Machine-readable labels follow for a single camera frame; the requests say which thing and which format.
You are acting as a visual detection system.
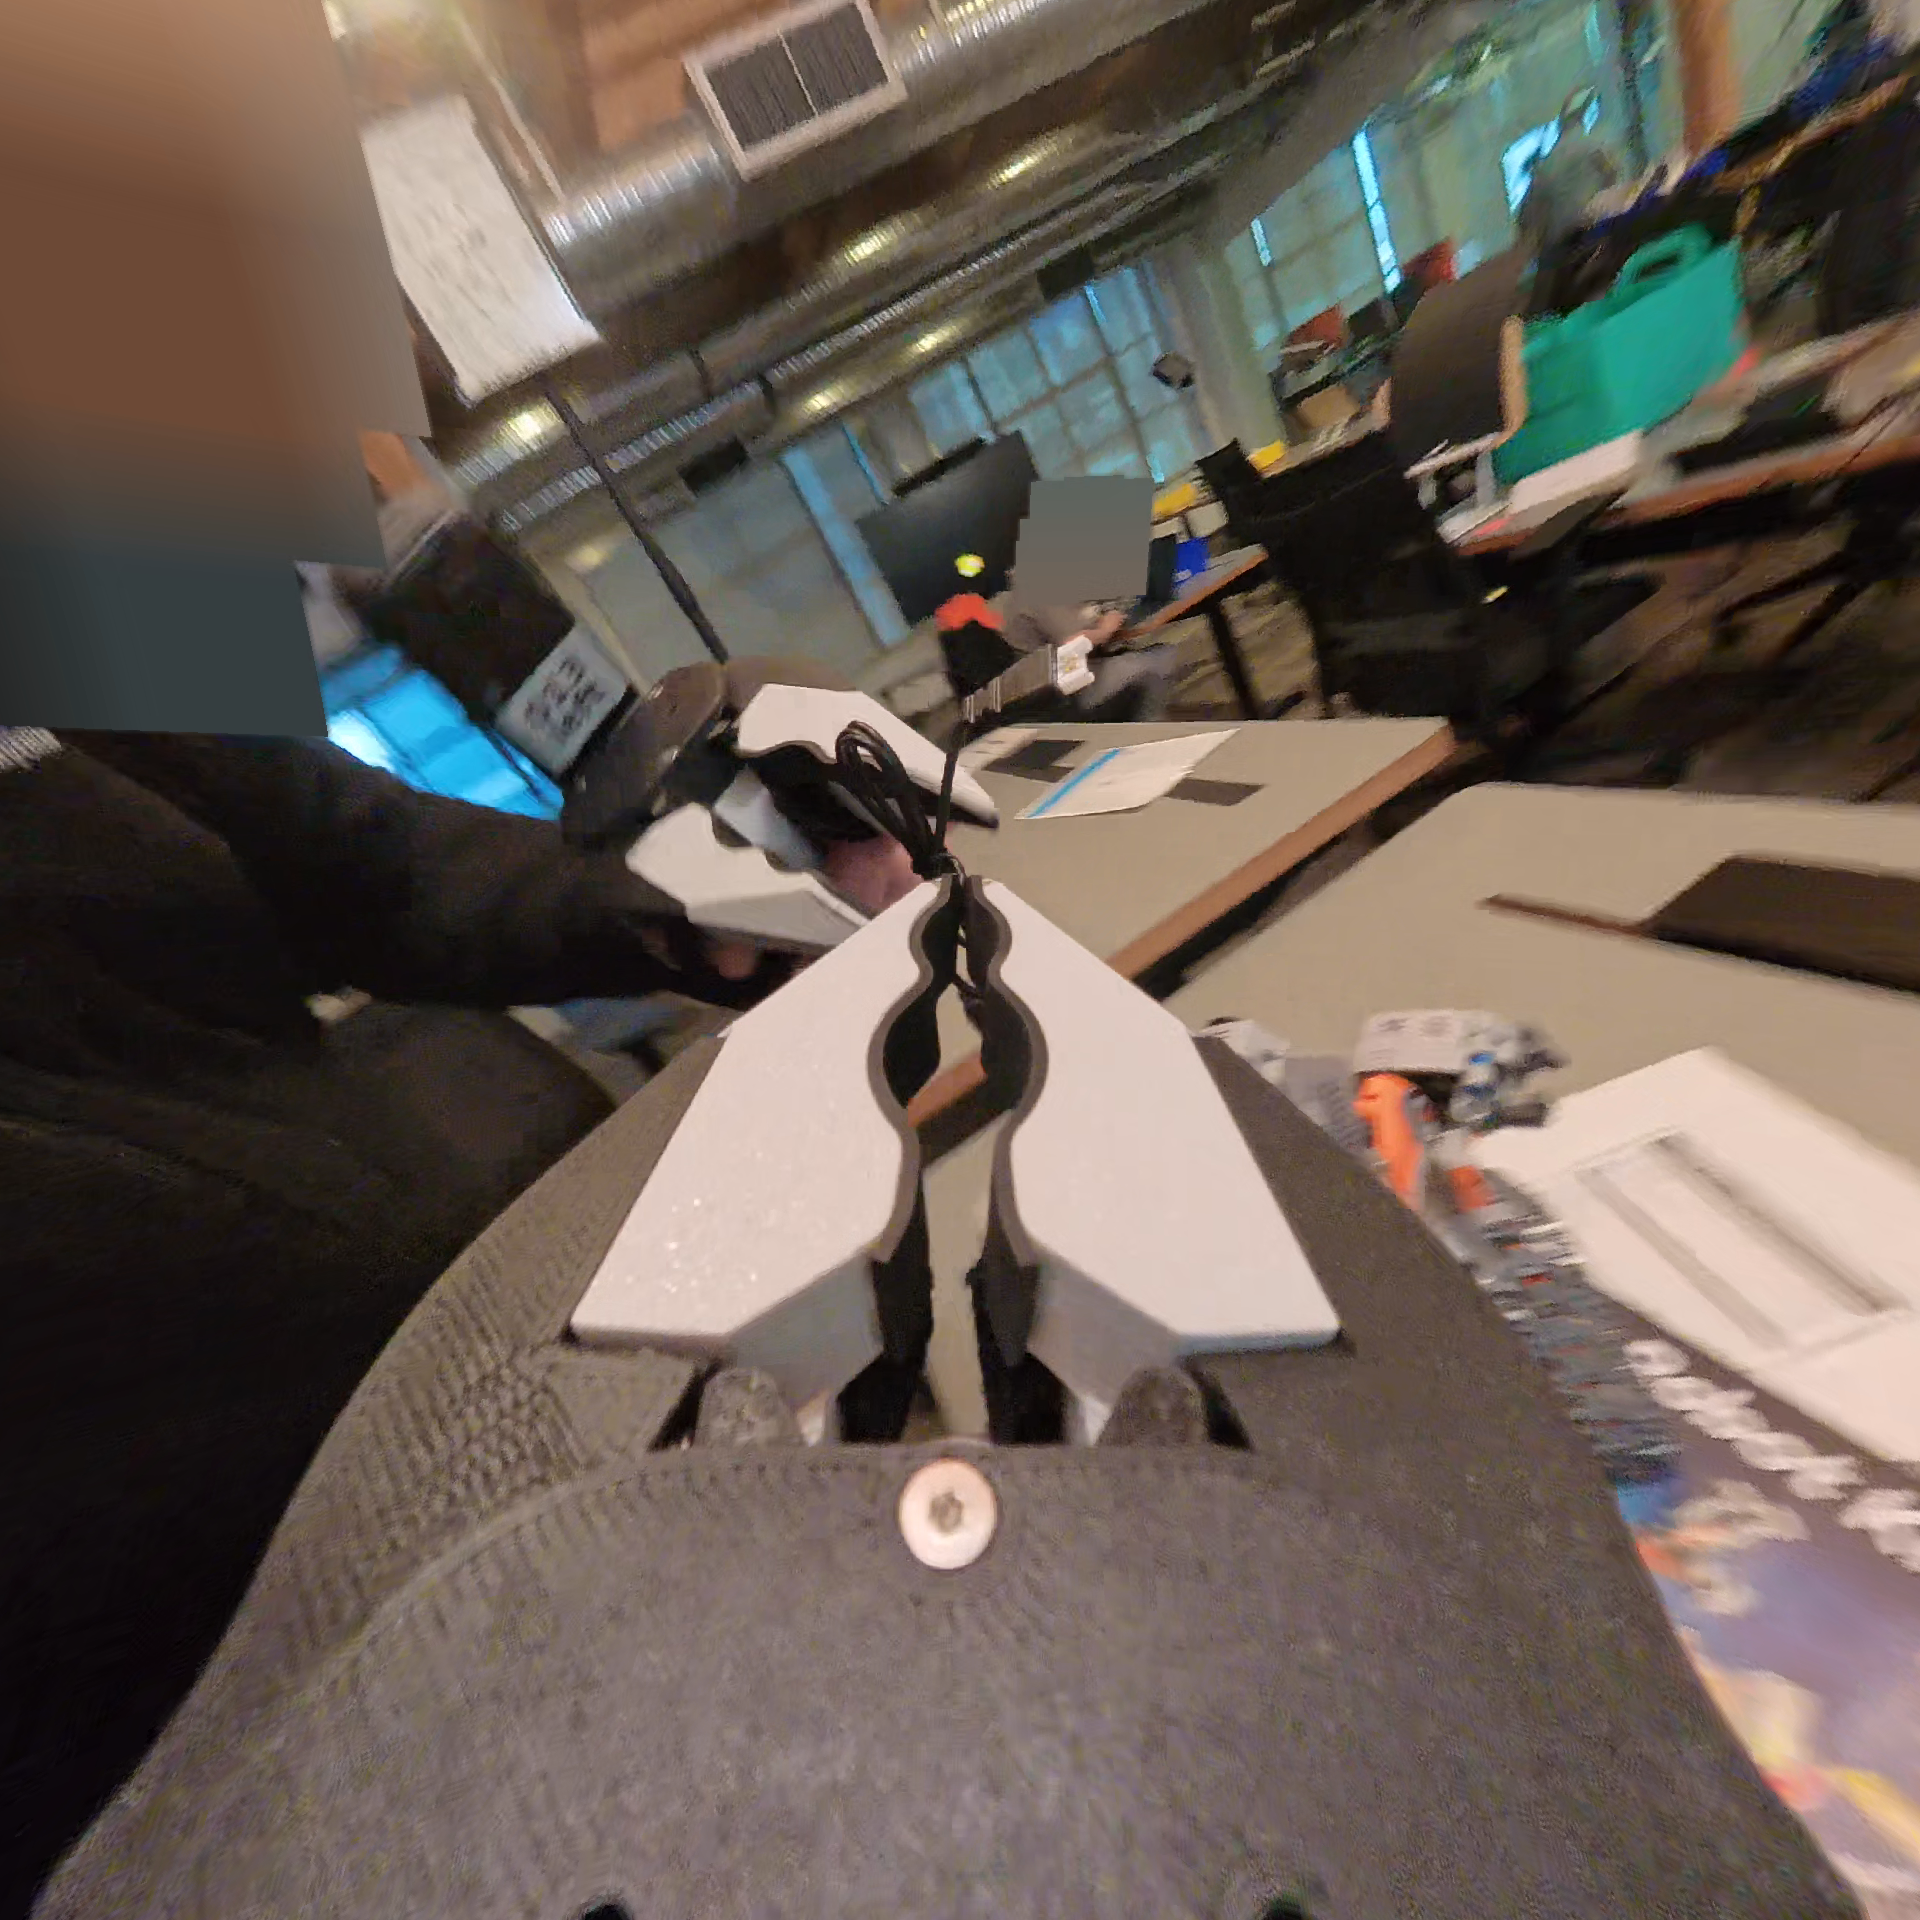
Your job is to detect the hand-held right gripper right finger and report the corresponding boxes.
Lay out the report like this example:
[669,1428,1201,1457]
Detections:
[992,881,1344,1388]

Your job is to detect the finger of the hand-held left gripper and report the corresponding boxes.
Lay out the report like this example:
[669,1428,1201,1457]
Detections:
[624,805,873,955]
[737,687,1001,829]

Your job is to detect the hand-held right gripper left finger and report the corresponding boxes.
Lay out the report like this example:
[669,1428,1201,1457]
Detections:
[572,887,925,1388]

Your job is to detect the black usb cable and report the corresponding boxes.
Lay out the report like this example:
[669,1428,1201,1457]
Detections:
[826,721,1009,1082]

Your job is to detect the person's left forearm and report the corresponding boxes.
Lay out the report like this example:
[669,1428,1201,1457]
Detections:
[0,729,788,1021]

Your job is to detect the person's left hand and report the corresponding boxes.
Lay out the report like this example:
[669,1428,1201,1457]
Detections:
[816,834,921,922]

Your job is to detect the black monitor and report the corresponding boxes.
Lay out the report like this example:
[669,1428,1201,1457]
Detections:
[863,437,1039,627]

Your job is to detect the printed paper sheet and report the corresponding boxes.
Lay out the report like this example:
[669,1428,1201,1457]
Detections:
[977,729,1240,820]

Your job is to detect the tracked building-block toy robot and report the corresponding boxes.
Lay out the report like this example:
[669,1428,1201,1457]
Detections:
[1216,1015,1568,1202]

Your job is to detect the person's dark clothing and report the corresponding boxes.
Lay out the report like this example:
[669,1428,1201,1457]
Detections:
[0,992,618,1920]

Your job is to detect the white instruction sheet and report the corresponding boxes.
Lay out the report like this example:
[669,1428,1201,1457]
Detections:
[1485,1052,1920,1383]

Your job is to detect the white sign board on stand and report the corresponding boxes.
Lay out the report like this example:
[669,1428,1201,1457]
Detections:
[361,97,601,408]

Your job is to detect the blue robot kit box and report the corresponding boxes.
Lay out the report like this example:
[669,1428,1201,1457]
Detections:
[1441,1170,1920,1920]

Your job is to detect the green storage bin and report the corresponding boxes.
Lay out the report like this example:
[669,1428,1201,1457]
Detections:
[1503,226,1749,482]

